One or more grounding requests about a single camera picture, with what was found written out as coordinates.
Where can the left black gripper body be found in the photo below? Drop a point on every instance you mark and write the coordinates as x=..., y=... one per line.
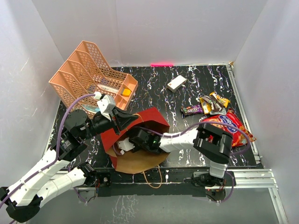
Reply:
x=102, y=123

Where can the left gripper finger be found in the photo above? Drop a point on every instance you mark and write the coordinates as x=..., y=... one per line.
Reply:
x=124, y=120
x=120, y=113

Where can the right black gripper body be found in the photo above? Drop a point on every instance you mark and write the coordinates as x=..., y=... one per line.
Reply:
x=138, y=146

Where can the red paper bag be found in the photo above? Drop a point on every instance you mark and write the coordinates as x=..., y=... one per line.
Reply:
x=140, y=161

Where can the purple m&m packet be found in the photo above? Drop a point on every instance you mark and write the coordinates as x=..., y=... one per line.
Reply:
x=191, y=110

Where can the yellow candy bar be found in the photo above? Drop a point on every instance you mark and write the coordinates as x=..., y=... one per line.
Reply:
x=206, y=106

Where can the brown chocolate bar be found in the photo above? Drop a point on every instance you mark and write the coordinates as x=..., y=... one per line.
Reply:
x=207, y=99

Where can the dark chocolate snack packet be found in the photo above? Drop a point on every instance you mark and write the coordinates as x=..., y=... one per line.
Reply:
x=215, y=104

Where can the yellow m&m packet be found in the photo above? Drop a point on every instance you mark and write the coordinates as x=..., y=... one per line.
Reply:
x=222, y=100

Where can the red cookie snack bag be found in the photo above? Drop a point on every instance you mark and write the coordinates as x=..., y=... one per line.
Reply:
x=231, y=119

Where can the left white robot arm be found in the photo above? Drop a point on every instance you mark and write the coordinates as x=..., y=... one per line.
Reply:
x=25, y=198

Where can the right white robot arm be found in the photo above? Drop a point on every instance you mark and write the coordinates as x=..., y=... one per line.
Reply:
x=211, y=141

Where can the orange object in organizer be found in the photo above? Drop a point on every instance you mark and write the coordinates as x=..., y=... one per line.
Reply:
x=126, y=92

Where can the peach plastic file organizer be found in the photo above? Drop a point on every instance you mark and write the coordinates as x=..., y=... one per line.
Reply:
x=86, y=71

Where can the small white cardboard box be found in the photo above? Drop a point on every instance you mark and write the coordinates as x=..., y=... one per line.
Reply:
x=176, y=83

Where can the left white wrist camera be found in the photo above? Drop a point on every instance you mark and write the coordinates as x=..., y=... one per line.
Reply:
x=106, y=105

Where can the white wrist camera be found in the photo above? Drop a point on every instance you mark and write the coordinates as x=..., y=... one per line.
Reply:
x=106, y=105
x=125, y=145

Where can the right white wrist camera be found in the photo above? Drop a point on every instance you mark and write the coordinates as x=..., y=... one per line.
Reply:
x=125, y=145

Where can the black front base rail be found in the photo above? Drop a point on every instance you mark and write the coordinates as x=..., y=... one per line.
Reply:
x=176, y=181

